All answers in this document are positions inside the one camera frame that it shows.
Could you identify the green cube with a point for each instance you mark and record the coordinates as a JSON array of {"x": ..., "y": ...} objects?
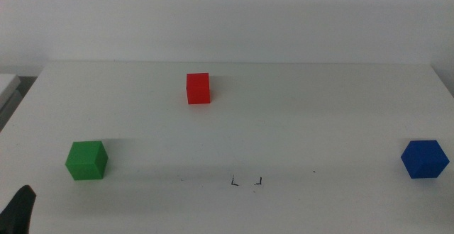
[{"x": 85, "y": 161}]

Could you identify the red cube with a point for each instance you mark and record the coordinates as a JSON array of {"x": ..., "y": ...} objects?
[{"x": 198, "y": 88}]

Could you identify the white side table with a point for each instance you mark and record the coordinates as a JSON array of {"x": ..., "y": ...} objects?
[{"x": 7, "y": 85}]

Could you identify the blue cube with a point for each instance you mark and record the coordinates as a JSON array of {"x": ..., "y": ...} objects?
[{"x": 423, "y": 159}]

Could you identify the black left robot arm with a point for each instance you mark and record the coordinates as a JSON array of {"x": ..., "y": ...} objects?
[{"x": 17, "y": 212}]

